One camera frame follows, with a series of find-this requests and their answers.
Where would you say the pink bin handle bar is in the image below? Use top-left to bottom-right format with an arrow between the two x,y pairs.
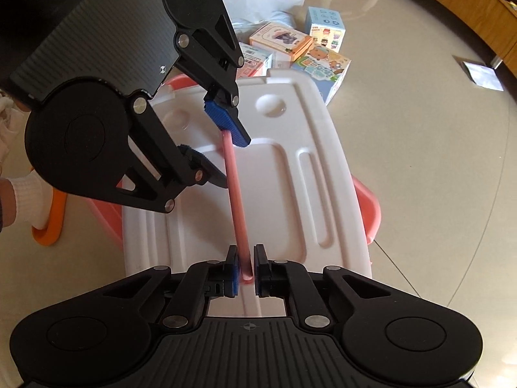
221,129 -> 255,286

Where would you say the white plastic bin lid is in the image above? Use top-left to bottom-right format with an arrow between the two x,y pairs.
121,69 -> 372,318

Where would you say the blue bear cartoon box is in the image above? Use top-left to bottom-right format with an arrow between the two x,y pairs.
291,44 -> 352,106

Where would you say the person's white-socked foot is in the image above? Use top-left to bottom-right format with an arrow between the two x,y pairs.
7,170 -> 55,231

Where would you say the wooden cabinet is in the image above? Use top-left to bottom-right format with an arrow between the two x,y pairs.
384,0 -> 517,69

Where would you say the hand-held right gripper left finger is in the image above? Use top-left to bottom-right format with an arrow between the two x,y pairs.
99,244 -> 240,330

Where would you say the white paper sheet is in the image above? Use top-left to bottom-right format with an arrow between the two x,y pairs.
461,60 -> 505,92

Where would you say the small light blue box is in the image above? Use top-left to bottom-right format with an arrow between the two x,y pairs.
304,7 -> 348,51

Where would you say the person's left hand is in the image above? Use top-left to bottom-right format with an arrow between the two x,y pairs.
0,91 -> 26,170

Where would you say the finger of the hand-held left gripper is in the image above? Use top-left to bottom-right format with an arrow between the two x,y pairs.
91,93 -> 230,214
174,6 -> 252,147

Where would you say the pink plastic storage bin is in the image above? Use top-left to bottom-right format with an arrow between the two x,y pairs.
91,73 -> 382,247

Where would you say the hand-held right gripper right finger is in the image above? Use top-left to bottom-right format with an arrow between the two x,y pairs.
253,243 -> 398,328

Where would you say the pink and white box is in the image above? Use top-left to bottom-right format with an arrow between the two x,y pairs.
236,42 -> 274,79

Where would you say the orange-edged toy box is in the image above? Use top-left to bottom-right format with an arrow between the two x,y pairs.
248,21 -> 313,60

